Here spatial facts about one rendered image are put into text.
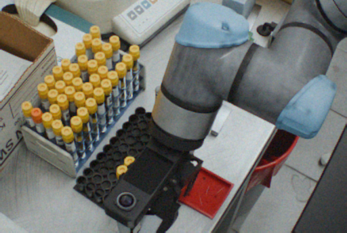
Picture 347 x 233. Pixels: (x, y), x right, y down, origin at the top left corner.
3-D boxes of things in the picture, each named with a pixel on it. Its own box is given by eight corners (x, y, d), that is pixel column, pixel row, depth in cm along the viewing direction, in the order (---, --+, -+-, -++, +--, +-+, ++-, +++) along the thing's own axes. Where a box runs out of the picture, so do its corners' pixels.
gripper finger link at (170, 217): (167, 240, 77) (188, 193, 72) (162, 246, 75) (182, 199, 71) (137, 223, 78) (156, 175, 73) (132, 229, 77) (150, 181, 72)
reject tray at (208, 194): (212, 220, 86) (213, 218, 85) (174, 198, 88) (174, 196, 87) (234, 185, 89) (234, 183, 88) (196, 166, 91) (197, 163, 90)
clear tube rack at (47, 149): (75, 179, 90) (70, 158, 83) (27, 148, 92) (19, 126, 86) (146, 89, 99) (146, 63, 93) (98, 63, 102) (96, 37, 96)
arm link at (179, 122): (206, 121, 64) (144, 88, 66) (193, 154, 66) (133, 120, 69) (229, 99, 70) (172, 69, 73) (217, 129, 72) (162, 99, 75)
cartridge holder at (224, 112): (217, 137, 94) (219, 125, 91) (169, 113, 96) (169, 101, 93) (231, 112, 96) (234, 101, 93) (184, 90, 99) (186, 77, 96)
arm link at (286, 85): (353, 49, 62) (270, 9, 64) (324, 122, 57) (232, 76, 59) (334, 87, 69) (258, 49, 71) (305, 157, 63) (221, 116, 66)
